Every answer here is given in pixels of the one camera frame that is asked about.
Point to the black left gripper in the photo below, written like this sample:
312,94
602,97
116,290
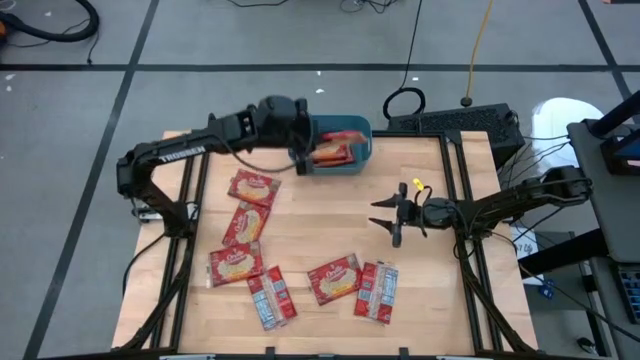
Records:
290,122

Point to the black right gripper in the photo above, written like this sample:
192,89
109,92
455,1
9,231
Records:
435,214

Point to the blue plastic basket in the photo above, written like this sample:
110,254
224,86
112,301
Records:
340,171

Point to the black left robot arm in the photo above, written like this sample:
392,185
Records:
175,155

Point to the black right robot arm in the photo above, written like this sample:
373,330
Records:
525,197

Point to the yellow tag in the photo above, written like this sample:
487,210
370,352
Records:
418,185

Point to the black computer tower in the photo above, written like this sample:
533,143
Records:
460,125

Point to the white paper sheet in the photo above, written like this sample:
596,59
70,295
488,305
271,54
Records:
525,247

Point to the white metal bar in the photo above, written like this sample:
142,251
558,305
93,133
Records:
465,357
187,357

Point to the blue tag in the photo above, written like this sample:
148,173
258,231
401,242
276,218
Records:
548,290

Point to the grey cart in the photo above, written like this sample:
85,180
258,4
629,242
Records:
615,215

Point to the black device on cart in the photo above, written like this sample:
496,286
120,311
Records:
620,150

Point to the black keyboard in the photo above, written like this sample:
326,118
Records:
631,295

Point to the black aluminium table frame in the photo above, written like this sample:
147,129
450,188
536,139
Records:
410,134

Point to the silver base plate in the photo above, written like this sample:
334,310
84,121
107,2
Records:
150,215

